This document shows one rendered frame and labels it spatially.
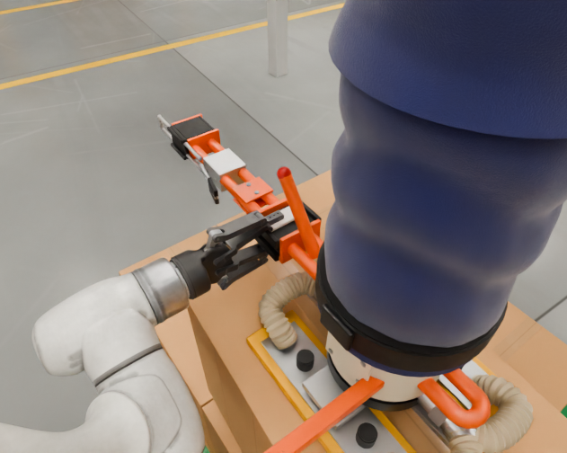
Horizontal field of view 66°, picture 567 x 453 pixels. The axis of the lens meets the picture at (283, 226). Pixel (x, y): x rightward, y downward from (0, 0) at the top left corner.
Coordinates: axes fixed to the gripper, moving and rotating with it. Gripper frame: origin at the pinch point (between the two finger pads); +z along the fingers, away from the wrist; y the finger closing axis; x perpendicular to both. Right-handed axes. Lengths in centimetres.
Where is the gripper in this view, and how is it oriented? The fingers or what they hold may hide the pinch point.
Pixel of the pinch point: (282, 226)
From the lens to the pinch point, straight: 77.1
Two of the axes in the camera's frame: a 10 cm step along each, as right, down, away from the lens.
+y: 0.0, 7.1, 7.0
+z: 8.1, -4.2, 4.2
